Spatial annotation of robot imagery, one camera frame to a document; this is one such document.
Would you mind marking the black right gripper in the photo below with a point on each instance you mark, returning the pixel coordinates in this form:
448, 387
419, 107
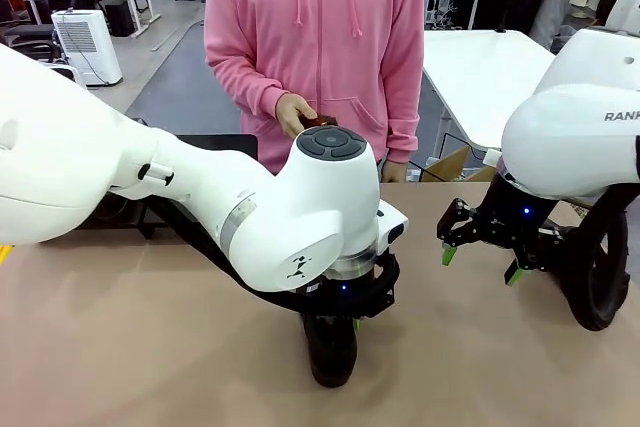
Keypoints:
510, 222

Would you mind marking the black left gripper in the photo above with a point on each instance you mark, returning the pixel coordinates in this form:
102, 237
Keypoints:
350, 299

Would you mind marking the brown shoe brush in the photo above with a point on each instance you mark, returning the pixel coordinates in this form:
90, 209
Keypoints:
320, 122

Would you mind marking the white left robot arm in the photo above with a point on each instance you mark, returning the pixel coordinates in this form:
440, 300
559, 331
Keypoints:
150, 172

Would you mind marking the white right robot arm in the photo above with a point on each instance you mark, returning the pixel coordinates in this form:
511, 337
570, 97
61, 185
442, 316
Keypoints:
560, 137

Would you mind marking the person right forearm pink sleeve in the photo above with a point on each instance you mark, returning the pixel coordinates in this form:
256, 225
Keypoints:
245, 82

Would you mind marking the person left forearm pink sleeve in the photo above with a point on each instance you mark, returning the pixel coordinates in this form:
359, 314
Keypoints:
402, 132

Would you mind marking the person left hand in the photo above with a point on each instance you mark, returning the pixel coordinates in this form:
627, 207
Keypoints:
395, 172

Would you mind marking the person right hand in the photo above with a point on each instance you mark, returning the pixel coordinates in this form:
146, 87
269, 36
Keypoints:
295, 114

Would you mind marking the brown cardboard box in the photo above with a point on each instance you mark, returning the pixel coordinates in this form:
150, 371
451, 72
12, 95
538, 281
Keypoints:
452, 162

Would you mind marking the large white table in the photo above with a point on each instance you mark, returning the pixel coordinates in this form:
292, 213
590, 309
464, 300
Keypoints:
465, 77

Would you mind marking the grey storage bin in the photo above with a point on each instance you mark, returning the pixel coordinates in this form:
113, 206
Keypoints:
567, 37

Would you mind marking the white computer case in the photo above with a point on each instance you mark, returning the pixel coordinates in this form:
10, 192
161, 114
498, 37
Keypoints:
435, 2

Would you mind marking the person torso pink hoodie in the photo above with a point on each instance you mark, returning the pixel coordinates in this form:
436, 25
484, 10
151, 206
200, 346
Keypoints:
315, 22

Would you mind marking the yellow black fabric item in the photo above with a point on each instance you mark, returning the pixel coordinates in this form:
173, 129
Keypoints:
4, 254

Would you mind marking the white air purifier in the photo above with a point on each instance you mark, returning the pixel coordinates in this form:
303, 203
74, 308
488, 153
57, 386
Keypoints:
85, 47

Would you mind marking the black computer tower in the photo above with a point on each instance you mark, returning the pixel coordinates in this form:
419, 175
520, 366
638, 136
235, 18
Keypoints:
119, 17

